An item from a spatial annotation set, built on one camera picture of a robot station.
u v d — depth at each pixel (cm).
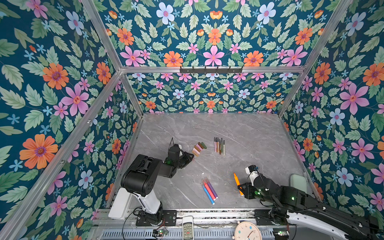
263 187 54
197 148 99
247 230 68
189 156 95
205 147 101
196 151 98
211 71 93
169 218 73
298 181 83
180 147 91
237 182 75
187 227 70
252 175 69
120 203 75
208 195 80
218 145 101
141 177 47
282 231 70
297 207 50
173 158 75
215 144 101
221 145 101
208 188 82
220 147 99
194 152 96
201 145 101
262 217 72
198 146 101
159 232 70
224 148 99
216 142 102
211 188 83
